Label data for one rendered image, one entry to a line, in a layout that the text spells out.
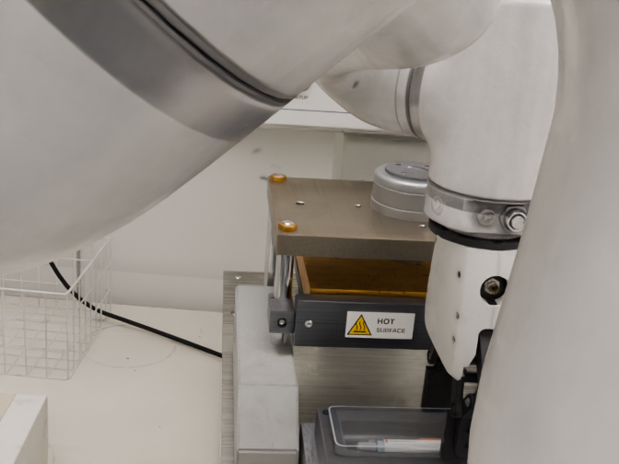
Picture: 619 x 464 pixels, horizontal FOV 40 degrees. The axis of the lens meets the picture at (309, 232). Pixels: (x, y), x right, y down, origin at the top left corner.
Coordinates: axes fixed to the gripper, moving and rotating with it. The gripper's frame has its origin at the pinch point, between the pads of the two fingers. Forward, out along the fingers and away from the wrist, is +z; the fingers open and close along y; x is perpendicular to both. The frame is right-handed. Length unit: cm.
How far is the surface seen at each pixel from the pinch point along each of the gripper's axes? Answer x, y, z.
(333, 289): 8.0, 13.4, -4.3
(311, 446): 10.3, 2.3, 4.5
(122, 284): 33, 78, 24
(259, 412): 14.4, 4.8, 3.1
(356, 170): 2.9, 37.5, -8.6
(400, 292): 2.0, 13.3, -4.3
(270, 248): 12.8, 28.6, -2.2
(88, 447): 32, 34, 27
